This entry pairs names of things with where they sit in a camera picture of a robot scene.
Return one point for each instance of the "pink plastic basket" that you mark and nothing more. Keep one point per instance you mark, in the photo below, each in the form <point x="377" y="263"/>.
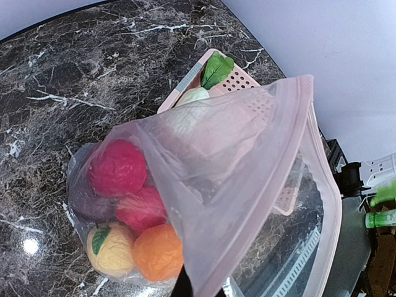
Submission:
<point x="238" y="79"/>

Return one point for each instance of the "white slotted cable duct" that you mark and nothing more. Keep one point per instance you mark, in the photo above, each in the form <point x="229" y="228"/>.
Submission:
<point x="296" y="263"/>

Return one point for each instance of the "red apple toy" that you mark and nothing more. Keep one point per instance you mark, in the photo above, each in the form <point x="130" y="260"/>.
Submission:
<point x="117" y="170"/>

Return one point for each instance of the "green bottle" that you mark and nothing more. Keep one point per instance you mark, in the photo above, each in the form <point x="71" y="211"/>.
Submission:
<point x="380" y="219"/>

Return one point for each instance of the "yellow peach toy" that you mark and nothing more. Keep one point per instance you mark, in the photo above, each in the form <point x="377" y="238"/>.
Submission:
<point x="109" y="250"/>

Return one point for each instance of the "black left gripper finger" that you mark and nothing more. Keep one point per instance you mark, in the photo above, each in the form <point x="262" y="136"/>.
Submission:
<point x="183" y="287"/>

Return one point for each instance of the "orange tangerine toy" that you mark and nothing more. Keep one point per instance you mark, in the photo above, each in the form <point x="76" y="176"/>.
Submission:
<point x="158" y="253"/>

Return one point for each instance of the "dark purple fruit toy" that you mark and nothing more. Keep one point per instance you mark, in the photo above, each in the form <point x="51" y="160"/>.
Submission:
<point x="87" y="205"/>

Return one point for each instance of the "red tomato toy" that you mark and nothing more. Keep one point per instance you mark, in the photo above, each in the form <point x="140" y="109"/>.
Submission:
<point x="142" y="210"/>

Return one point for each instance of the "clear zip top bag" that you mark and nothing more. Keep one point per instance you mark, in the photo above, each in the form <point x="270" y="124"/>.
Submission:
<point x="219" y="184"/>

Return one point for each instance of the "white radish with green leaf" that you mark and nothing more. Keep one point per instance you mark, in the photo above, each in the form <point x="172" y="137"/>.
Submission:
<point x="216" y="70"/>

